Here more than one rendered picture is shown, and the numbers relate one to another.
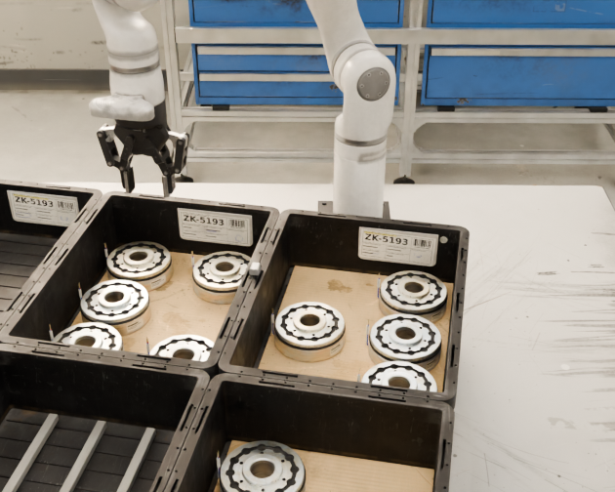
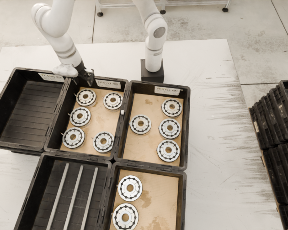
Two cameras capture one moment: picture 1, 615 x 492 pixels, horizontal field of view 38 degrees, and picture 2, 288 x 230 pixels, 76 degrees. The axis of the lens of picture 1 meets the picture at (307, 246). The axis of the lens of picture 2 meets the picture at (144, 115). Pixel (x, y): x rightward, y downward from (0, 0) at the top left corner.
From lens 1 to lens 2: 0.71 m
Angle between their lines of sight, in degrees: 32
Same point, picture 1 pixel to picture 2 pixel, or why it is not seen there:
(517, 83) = not seen: outside the picture
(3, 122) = not seen: outside the picture
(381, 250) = (161, 91)
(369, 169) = (157, 57)
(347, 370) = (152, 138)
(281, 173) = (127, 9)
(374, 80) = (159, 31)
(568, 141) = not seen: outside the picture
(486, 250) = (191, 69)
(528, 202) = (204, 47)
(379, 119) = (161, 42)
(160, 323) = (95, 121)
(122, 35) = (56, 45)
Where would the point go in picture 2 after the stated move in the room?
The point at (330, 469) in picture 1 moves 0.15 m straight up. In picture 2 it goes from (149, 179) to (150, 175)
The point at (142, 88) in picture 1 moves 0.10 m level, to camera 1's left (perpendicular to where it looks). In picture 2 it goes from (71, 61) to (42, 63)
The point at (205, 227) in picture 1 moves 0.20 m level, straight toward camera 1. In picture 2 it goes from (105, 84) to (109, 119)
